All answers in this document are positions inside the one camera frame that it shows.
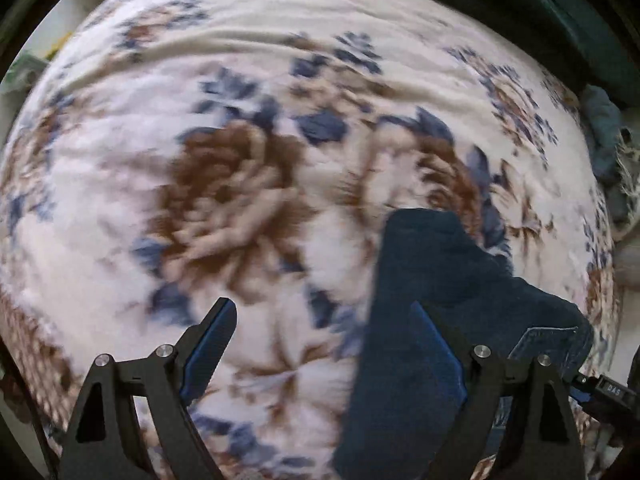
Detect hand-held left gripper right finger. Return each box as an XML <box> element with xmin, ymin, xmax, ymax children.
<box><xmin>409</xmin><ymin>301</ymin><xmax>586</xmax><ymax>480</ymax></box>

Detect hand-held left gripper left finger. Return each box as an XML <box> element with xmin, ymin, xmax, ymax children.
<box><xmin>59</xmin><ymin>297</ymin><xmax>237</xmax><ymax>480</ymax></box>

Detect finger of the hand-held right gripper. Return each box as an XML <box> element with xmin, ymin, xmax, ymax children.
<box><xmin>569</xmin><ymin>373</ymin><xmax>597</xmax><ymax>404</ymax></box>

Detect blue denim pants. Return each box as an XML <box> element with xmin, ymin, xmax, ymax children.
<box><xmin>332</xmin><ymin>208</ymin><xmax>596</xmax><ymax>480</ymax></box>

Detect floral bed blanket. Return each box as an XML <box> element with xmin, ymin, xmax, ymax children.
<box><xmin>0</xmin><ymin>0</ymin><xmax>623</xmax><ymax>480</ymax></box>

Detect frayed blue denim cloth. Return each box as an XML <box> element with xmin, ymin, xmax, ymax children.
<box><xmin>579</xmin><ymin>85</ymin><xmax>634</xmax><ymax>227</ymax></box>

